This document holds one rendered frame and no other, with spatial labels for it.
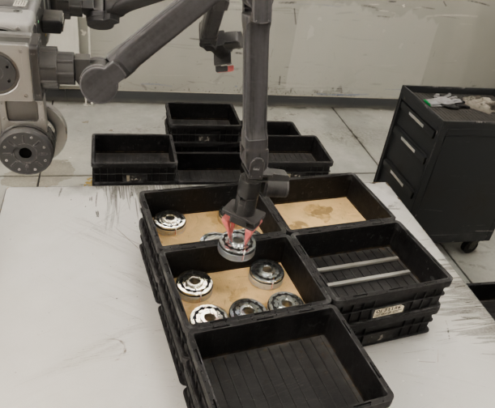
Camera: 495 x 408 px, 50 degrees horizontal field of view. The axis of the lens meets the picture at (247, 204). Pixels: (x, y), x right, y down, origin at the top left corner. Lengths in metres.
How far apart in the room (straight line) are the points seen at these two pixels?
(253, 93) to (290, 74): 3.49
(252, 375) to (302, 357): 0.15
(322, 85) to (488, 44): 1.59
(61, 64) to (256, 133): 0.45
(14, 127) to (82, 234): 0.54
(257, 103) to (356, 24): 3.57
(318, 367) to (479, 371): 0.55
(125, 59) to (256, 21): 0.29
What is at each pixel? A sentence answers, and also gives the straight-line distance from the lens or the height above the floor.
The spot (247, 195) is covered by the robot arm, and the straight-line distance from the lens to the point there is 1.34.
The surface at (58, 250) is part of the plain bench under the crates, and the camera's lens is 1.88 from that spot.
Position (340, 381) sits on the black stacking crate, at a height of 0.83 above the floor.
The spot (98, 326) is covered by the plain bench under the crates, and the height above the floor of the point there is 0.70.
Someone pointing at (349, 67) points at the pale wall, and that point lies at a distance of 4.90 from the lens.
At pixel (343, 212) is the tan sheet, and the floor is 0.83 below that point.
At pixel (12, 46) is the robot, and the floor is 1.51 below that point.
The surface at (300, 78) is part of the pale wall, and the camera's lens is 4.77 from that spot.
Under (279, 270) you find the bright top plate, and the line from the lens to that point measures 1.59.
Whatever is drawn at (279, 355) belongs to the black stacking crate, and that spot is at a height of 0.83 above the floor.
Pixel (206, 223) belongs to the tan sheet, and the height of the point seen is 0.83.
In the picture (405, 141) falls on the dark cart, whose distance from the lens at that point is 3.05.
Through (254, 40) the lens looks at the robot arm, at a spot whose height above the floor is 1.54.
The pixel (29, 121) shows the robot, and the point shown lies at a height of 1.21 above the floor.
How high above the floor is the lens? 1.89
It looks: 34 degrees down
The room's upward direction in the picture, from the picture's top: 9 degrees clockwise
